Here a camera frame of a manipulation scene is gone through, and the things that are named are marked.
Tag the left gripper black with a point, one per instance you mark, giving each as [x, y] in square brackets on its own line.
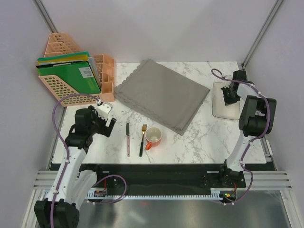
[104, 130]

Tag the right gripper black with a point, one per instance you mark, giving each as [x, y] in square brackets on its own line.
[226, 101]

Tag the white rectangular plate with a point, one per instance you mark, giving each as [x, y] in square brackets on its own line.
[219, 109]

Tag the knife pink handle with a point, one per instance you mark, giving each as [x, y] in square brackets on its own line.
[128, 138]

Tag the gold fork green handle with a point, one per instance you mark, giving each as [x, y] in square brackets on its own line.
[144, 128]

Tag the orange mug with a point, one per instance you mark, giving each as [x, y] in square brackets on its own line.
[153, 137]

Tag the grey placemat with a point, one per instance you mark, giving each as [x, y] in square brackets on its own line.
[162, 95]

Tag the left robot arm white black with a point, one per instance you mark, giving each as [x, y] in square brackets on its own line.
[61, 206]

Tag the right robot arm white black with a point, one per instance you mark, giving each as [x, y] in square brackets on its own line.
[256, 120]

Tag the green folder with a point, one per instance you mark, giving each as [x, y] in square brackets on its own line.
[78, 75]

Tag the yellow folder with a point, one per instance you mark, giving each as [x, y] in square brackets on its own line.
[73, 56]

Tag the peach file organizer rack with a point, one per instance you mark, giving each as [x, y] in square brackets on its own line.
[102, 65]

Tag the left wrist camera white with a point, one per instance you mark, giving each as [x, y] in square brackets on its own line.
[104, 109]

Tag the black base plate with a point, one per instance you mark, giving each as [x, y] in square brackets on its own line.
[161, 178]

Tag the white cable duct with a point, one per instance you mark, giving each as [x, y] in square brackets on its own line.
[96, 194]

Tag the aluminium rail profile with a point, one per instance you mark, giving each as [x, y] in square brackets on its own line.
[262, 180]

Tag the right aluminium frame post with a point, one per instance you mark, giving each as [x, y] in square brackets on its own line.
[266, 25]

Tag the aluminium frame post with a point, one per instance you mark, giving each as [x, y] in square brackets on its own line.
[45, 15]
[266, 25]

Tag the left aluminium frame post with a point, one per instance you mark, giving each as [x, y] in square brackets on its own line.
[45, 15]

